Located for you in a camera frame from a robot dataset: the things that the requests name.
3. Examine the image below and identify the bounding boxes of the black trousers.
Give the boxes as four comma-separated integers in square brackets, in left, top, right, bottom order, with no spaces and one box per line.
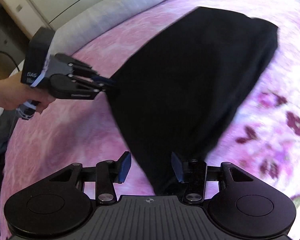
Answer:
[106,7,278,195]

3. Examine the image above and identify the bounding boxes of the person left hand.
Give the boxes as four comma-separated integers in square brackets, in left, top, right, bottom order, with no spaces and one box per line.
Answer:
[0,72,55,113]

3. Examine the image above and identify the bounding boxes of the pink floral bedspread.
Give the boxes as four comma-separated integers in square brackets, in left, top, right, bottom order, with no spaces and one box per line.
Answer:
[0,0,300,238]

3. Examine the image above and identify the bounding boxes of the white striped duvet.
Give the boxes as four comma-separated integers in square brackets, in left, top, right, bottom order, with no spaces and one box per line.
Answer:
[50,0,164,55]

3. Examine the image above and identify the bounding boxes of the black cable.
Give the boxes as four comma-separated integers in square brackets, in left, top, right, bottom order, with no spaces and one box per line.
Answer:
[0,50,20,72]

